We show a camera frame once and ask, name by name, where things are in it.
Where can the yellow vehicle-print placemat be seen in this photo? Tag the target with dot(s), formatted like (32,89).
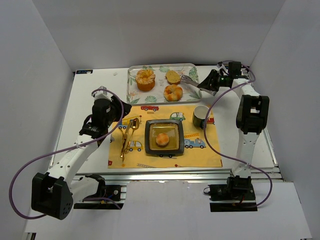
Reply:
(196,153)

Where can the silver metal tongs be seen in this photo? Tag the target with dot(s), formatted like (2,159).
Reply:
(188,80)

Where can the gold spoon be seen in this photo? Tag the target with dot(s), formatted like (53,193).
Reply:
(134,126)

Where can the large sugared ring cake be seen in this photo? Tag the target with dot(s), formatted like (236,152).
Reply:
(145,79)

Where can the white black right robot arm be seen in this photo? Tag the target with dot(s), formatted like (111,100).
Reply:
(251,120)

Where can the seeded bread slice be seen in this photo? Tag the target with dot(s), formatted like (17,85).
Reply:
(173,77)

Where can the gold knife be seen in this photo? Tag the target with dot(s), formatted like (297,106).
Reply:
(124,139)

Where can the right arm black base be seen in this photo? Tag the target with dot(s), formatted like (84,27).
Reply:
(221,200)

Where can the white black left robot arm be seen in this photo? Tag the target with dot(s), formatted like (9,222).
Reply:
(54,193)

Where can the leaf-patterned white tray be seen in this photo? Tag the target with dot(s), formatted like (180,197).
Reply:
(135,96)

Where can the dark green mug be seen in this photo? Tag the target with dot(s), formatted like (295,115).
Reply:
(199,116)

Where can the gold fork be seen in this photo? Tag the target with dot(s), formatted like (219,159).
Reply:
(122,131)

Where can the black square amber plate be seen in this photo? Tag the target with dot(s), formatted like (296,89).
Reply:
(173,128)

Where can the black XDOF label left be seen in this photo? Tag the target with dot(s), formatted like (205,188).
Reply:
(84,71)

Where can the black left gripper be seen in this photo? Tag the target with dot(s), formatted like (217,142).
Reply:
(122,109)

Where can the small round bun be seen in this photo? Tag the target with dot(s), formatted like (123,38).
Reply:
(162,139)

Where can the twisted ring bread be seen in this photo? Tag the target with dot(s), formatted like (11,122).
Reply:
(173,93)

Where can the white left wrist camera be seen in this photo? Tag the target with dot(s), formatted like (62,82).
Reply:
(100,93)

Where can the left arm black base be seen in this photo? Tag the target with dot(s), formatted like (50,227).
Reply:
(105,195)

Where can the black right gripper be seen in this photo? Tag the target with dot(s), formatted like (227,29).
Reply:
(213,81)

